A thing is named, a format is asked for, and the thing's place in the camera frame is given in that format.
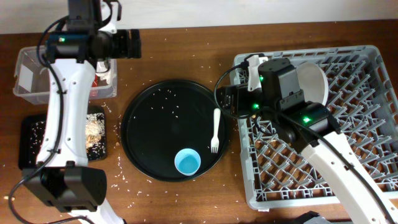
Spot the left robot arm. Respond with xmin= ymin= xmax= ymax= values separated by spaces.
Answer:
xmin=19 ymin=1 xmax=141 ymax=223

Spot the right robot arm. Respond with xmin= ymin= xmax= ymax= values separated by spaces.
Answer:
xmin=213 ymin=54 xmax=397 ymax=223

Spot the light blue cup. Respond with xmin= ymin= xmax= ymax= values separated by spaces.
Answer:
xmin=174 ymin=148 xmax=201 ymax=176

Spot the clear plastic waste bin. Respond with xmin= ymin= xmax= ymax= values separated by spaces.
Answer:
xmin=13 ymin=47 xmax=118 ymax=105

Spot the grey dishwasher rack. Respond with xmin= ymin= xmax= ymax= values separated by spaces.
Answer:
xmin=236 ymin=45 xmax=397 ymax=212

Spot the black round tray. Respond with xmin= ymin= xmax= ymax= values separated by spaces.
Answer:
xmin=121 ymin=80 xmax=230 ymax=182

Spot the rice and nuts food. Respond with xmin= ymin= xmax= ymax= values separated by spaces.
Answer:
xmin=85 ymin=113 xmax=105 ymax=151

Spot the black rectangular tray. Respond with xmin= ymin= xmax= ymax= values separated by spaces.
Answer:
xmin=18 ymin=106 xmax=107 ymax=170

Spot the white napkin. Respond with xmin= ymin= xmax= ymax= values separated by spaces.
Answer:
xmin=96 ymin=60 xmax=111 ymax=85

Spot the white plastic fork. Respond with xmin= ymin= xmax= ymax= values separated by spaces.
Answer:
xmin=211 ymin=108 xmax=221 ymax=153

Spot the grey round plate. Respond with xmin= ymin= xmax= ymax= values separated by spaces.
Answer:
xmin=296 ymin=62 xmax=328 ymax=106

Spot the red snack wrapper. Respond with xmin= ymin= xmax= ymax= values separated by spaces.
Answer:
xmin=92 ymin=76 xmax=98 ymax=88

